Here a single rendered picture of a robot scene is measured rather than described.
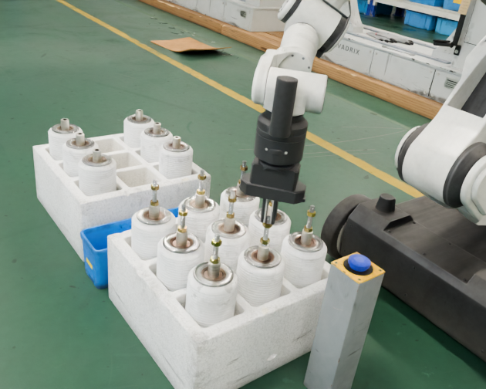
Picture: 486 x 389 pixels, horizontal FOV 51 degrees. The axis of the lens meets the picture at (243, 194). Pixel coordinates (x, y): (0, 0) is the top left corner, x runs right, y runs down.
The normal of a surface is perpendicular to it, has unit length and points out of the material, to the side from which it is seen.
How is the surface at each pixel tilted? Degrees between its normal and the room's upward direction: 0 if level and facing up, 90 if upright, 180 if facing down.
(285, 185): 90
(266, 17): 90
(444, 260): 0
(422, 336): 0
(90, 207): 90
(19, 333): 0
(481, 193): 90
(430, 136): 43
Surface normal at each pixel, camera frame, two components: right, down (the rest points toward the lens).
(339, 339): -0.80, 0.20
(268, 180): -0.22, 0.44
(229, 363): 0.59, 0.44
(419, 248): 0.11, -0.88
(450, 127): -0.47, -0.51
